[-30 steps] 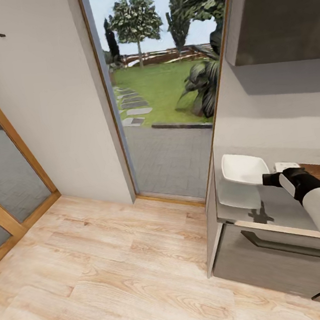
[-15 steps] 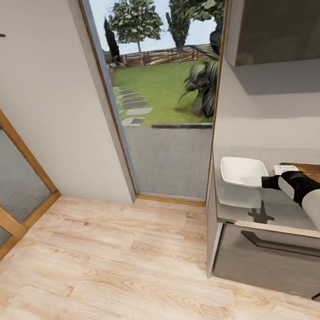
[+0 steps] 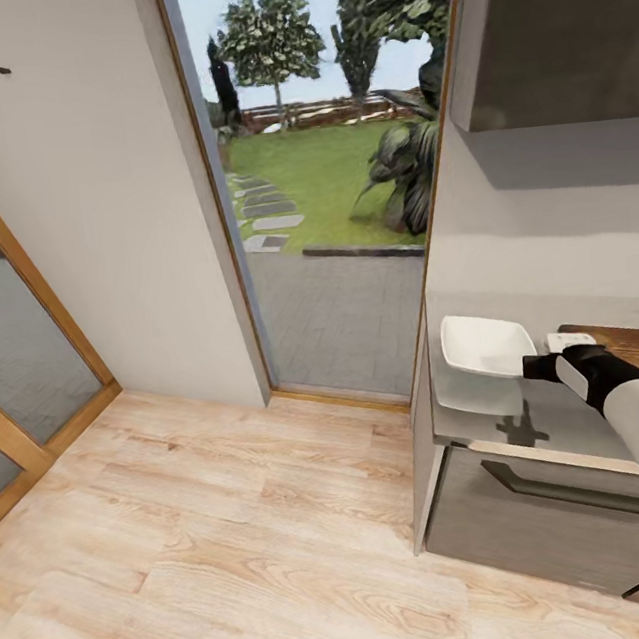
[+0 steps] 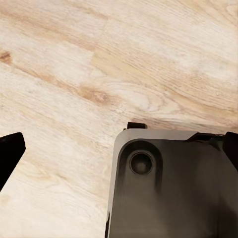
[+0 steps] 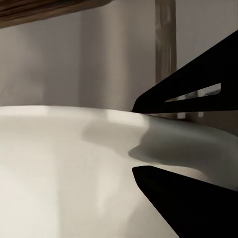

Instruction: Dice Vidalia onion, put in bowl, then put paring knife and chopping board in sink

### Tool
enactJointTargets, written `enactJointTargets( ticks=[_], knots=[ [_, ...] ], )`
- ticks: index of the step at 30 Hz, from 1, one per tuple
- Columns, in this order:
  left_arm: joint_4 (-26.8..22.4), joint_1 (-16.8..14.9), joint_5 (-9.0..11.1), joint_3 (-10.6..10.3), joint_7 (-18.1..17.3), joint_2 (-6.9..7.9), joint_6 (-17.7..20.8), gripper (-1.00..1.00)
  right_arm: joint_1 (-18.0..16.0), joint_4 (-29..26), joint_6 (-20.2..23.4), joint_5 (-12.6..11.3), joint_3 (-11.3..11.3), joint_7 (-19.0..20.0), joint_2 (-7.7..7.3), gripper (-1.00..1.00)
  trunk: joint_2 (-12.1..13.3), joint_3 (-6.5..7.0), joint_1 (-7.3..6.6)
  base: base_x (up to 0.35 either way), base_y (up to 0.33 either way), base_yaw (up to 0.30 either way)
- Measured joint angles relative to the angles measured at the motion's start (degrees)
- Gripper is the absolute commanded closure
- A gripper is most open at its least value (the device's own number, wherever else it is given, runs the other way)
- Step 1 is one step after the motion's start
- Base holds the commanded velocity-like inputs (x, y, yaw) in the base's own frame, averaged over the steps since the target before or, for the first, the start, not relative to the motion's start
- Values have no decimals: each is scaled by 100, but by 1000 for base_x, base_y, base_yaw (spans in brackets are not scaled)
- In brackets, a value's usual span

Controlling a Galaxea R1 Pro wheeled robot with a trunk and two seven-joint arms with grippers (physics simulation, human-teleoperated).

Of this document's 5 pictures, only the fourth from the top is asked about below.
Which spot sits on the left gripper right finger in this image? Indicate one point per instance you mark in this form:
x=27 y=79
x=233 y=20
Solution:
x=230 y=147

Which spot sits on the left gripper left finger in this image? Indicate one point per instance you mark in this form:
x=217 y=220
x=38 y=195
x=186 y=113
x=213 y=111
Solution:
x=12 y=148

